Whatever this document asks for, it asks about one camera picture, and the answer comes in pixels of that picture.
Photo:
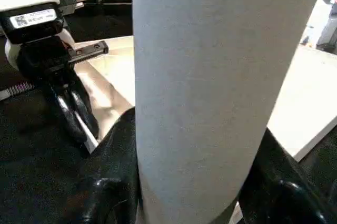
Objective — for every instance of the white plastic table top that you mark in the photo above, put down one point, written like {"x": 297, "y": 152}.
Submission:
{"x": 305, "y": 98}

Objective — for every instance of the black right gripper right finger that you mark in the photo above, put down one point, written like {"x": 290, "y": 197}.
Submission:
{"x": 284, "y": 187}

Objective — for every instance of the white plastic table leg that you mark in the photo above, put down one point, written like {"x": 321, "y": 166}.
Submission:
{"x": 210, "y": 87}

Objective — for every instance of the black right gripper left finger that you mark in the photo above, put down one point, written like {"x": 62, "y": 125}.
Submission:
{"x": 110, "y": 182}

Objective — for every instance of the black work mat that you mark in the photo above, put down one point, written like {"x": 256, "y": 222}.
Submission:
{"x": 31, "y": 171}

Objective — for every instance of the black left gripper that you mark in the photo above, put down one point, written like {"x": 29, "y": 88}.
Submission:
{"x": 50, "y": 58}

